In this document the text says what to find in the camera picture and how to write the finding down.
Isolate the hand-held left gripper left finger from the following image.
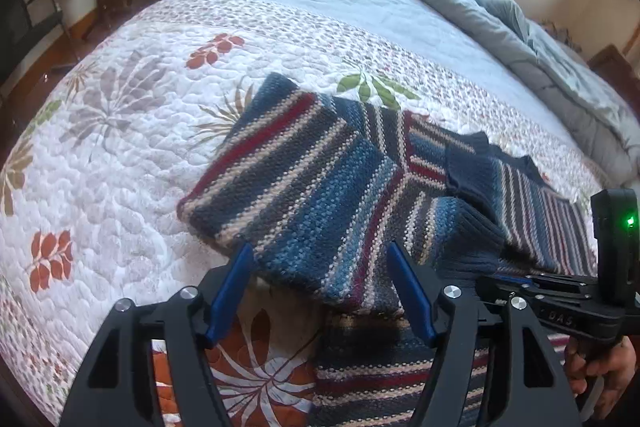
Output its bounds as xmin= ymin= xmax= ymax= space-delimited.
xmin=59 ymin=243 xmax=256 ymax=427

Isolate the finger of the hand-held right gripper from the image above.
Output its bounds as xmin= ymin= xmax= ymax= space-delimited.
xmin=474 ymin=271 xmax=600 ymax=309

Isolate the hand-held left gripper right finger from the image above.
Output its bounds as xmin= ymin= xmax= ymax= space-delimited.
xmin=387 ymin=241 xmax=583 ymax=427

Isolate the blue striped knit sweater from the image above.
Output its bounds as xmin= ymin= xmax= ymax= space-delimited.
xmin=176 ymin=72 xmax=601 ymax=427

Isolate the person's right hand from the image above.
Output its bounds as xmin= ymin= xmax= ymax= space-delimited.
xmin=565 ymin=338 xmax=640 ymax=423

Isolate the white floral quilt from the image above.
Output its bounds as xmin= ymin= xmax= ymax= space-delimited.
xmin=0 ymin=0 xmax=640 ymax=427

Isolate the brown wooden furniture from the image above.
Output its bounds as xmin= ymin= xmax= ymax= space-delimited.
xmin=587 ymin=44 xmax=640 ymax=84

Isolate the grey comforter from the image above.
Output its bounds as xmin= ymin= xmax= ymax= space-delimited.
xmin=305 ymin=0 xmax=640 ymax=188

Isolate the black metal frame chair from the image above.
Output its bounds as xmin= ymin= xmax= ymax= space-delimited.
xmin=15 ymin=0 xmax=68 ymax=45

